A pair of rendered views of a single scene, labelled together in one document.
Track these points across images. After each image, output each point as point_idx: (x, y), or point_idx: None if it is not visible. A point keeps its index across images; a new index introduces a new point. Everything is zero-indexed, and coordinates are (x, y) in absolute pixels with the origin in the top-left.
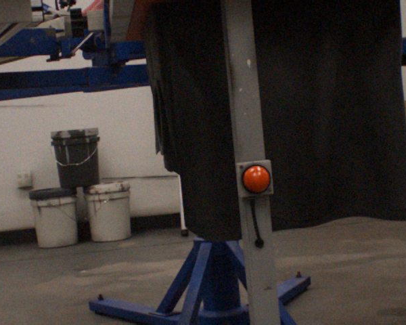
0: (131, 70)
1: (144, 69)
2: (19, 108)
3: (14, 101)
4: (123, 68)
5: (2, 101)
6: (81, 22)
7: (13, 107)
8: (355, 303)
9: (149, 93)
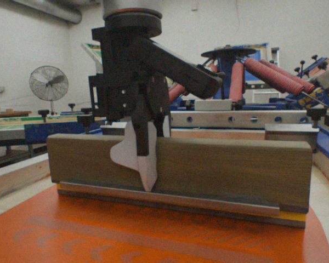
0: (181, 128)
1: (189, 127)
2: (197, 99)
3: (195, 97)
4: (176, 127)
5: (191, 96)
6: (113, 120)
7: (194, 98)
8: None
9: (244, 97)
